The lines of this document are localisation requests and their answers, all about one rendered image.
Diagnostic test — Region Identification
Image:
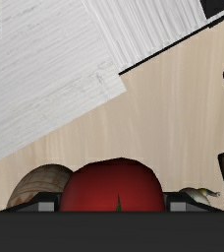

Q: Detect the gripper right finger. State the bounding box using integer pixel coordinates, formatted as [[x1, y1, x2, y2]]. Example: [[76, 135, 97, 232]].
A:
[[163, 191, 224, 213]]

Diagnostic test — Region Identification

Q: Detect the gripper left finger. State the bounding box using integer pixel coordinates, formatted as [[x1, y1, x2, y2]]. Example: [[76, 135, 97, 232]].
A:
[[0, 192, 63, 213]]

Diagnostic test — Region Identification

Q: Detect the red tomato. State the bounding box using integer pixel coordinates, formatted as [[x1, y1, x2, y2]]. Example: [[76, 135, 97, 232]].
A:
[[58, 157, 167, 213]]

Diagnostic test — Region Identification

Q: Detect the white teapot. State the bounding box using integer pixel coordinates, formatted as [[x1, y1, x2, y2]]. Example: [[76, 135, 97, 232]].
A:
[[178, 187, 222, 207]]

